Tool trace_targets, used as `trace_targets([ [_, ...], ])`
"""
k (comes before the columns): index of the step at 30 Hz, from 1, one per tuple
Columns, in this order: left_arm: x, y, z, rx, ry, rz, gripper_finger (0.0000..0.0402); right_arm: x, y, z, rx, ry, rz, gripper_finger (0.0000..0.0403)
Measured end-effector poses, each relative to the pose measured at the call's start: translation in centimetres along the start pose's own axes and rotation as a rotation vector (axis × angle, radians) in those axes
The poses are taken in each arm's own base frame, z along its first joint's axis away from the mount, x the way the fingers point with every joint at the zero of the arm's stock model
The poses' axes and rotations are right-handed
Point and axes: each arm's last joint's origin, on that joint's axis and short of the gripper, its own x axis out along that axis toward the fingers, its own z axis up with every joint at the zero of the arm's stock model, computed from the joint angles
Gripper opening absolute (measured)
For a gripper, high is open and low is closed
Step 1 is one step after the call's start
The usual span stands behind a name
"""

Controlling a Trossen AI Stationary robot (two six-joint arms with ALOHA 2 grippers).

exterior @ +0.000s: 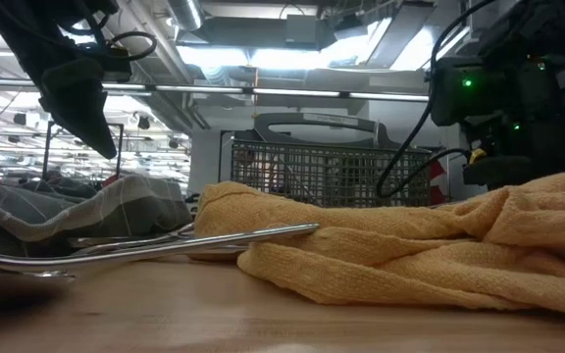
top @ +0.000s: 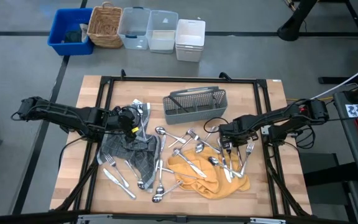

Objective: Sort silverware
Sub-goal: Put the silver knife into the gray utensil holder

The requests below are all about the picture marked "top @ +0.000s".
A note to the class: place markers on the clear bin with blue latch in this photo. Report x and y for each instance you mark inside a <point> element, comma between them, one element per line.
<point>134,21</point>

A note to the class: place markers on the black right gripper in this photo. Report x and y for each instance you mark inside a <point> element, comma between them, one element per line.
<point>238,130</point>

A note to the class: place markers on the wicker basket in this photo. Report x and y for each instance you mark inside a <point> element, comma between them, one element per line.
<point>104,25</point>

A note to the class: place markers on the steel spoon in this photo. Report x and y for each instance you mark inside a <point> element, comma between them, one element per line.
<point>159,130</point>
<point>239,157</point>
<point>157,198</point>
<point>213,161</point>
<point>135,175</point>
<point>199,148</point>
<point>160,186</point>

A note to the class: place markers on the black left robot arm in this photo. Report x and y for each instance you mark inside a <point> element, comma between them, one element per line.
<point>57,113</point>

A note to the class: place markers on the grey checked dish towel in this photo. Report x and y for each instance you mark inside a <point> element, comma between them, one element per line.
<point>135,152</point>

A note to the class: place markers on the black floor frame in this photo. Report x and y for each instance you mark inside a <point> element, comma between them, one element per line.
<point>337,80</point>

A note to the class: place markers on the white plastic bin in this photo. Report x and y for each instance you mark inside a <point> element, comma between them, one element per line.
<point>190,34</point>

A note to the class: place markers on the clear plastic bin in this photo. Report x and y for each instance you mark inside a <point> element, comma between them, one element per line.
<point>162,28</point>

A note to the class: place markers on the yellow terry towel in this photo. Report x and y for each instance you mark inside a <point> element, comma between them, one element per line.
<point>210,186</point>

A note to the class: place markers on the dark cloth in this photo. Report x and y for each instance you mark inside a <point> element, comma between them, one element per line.
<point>72,36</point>

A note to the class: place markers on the silver metal bracket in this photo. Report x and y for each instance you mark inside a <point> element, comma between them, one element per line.
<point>267,221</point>
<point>95,217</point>

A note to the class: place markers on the black stand leg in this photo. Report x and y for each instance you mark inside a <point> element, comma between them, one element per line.
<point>294,28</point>

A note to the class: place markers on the blue plastic bin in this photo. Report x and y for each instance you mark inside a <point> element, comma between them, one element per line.
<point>68,18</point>

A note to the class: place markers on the grey plastic silverware caddy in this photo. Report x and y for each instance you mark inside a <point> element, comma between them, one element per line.
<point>194,116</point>

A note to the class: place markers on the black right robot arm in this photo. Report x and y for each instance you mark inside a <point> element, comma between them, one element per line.
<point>278,115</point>

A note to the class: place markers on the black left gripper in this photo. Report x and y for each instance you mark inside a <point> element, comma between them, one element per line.
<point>124,119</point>

